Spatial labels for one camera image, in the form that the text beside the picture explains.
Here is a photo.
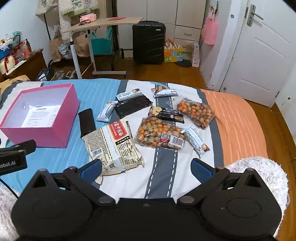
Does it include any white printed bag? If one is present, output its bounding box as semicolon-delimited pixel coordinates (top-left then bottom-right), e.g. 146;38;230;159
58;43;73;59

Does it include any black cable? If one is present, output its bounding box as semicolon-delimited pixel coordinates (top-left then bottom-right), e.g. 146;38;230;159
0;177;19;200

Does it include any white bag with red straps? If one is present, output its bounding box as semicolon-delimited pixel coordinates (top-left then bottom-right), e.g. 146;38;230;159
0;56;18;75

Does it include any black and gold cracker packet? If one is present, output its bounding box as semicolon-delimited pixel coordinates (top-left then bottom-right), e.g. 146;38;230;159
148;106;185;124

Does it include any white and green knit cloth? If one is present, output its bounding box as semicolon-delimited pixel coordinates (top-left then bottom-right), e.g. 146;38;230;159
58;0;97;43

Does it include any beige noodle packet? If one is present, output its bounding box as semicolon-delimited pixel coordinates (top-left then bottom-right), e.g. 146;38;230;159
82;117;145;185

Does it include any beige tote bag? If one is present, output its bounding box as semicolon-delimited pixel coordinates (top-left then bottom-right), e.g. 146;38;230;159
35;0;58;16

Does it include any yellow cloth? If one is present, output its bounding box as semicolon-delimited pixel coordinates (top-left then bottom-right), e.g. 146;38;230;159
0;75;30;93

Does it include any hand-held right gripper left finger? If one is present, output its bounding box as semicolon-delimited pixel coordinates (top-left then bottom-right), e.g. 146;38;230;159
25;159;115;208

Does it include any pink tissue box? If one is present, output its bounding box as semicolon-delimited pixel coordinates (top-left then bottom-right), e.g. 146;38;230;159
79;14;97;23

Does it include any brown paper bag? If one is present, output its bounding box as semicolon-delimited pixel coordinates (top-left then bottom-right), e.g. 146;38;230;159
48;35;64;63
74;34;92;57

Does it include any metal door handle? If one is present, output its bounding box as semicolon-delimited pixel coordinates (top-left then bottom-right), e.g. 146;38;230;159
246;4;264;26

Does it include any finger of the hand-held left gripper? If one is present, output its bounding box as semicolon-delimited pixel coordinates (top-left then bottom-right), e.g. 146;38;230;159
10;140;37;155

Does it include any teal shopping bag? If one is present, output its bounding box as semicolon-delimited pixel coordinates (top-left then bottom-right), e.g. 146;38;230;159
91;28;114;56

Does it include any white printed paper sheet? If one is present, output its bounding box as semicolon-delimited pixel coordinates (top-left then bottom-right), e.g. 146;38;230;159
22;105;62;128

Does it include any pink hanging bag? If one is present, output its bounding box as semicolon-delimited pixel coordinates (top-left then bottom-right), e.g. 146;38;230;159
201;5;219;45

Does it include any white door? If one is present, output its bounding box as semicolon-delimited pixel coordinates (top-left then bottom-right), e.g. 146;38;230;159
209;0;296;107

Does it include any white wardrobe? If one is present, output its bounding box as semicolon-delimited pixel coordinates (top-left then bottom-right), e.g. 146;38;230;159
117;0;210;47

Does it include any white standing packet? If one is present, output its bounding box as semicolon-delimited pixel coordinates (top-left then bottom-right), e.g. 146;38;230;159
192;42;201;67

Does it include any colourful gift bag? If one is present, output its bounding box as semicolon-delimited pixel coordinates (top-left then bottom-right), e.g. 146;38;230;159
164;39;184;63

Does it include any black foil snack packet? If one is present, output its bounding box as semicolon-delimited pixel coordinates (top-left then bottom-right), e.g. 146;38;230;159
78;108;97;139
114;95;153;119

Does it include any clear bag of eggs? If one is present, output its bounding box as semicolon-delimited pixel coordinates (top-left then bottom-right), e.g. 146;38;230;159
134;116;187;152
176;97;216;129

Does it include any wooden cabinet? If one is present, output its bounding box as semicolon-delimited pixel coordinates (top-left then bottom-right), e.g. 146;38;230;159
0;49;47;81

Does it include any wooden overbed table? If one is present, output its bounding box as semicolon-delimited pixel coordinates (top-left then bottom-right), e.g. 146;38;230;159
60;17;144;79

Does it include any pink cardboard box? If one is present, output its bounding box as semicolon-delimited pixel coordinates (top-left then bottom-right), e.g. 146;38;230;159
0;83;80;149

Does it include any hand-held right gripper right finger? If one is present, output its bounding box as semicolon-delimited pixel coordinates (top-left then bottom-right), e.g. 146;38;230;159
178;158;271;208

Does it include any black suitcase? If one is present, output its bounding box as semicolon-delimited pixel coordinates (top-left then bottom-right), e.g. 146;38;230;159
132;21;166;65

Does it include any white snack bar packet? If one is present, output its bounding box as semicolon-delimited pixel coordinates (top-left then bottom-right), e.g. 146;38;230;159
181;126;211;156
116;88;143;102
151;87;180;98
96;101;117;122

